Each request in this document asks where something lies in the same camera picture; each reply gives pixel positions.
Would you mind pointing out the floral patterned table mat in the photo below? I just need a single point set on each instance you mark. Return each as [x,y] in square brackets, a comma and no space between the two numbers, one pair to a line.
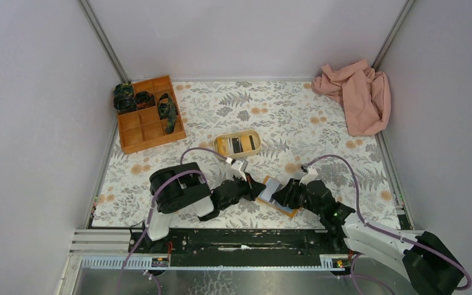
[296,126]

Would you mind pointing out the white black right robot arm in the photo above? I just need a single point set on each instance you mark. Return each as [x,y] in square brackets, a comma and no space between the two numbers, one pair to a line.
[422,259]

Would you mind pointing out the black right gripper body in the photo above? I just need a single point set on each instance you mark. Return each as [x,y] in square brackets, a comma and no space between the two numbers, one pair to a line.
[292,193]

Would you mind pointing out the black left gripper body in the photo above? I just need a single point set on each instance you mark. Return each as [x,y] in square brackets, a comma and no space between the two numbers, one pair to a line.
[245,187]

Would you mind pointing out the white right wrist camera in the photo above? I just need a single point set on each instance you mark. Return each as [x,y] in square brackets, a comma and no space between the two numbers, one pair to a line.
[310,174]

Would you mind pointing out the orange card with black stripe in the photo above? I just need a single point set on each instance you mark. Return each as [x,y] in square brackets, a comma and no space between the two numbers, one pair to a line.
[248,143]

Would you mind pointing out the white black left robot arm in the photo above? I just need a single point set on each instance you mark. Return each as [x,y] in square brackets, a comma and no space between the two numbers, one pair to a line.
[185,186]

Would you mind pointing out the pink crumpled cloth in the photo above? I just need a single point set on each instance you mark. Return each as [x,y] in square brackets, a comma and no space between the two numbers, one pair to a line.
[363,92]

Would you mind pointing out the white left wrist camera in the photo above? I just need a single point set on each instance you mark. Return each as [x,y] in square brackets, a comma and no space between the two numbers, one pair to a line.
[236,169]

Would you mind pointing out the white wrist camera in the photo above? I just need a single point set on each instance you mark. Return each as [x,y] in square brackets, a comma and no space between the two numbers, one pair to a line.
[310,174]
[236,169]

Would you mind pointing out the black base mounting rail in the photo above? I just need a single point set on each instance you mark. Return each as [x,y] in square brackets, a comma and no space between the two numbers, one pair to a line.
[247,248]

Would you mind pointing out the orange compartment organizer tray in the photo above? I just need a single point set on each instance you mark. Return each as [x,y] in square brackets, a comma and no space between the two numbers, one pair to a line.
[144,127]

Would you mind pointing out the beige oval plastic tray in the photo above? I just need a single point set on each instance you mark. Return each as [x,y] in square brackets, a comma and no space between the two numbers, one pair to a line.
[235,138]

